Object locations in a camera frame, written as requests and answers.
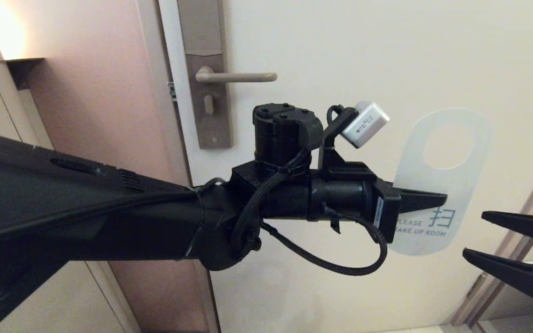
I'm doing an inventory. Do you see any white door hanger sign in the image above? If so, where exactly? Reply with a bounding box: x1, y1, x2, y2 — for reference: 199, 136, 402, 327
385, 107, 491, 256

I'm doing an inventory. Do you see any white room door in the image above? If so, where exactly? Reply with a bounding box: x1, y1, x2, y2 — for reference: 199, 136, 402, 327
158, 0, 533, 333

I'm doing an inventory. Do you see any brown metal lock plate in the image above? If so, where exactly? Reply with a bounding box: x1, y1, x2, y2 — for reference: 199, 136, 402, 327
177, 0, 233, 149

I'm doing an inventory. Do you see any small metal frame hinge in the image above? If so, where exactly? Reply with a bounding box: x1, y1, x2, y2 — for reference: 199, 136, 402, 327
466, 273, 487, 300

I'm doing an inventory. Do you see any black looped camera cable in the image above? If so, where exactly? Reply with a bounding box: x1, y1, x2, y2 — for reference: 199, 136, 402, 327
261, 203, 388, 277

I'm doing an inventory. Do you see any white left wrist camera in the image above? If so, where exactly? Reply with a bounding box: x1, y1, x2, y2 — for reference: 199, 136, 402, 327
341, 102, 390, 148

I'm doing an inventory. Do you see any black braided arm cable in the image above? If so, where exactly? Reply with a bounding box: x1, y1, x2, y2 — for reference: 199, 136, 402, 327
230, 150, 311, 259

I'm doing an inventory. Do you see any beige metal door handle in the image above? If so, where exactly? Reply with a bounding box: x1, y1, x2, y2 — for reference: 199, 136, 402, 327
195, 66, 278, 84

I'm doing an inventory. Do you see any beige door frame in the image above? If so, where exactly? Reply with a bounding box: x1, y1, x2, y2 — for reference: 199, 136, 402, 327
136, 0, 221, 333

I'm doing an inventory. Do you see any dark wall lamp bracket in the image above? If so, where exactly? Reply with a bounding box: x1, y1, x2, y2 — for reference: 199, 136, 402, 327
4, 57, 45, 91

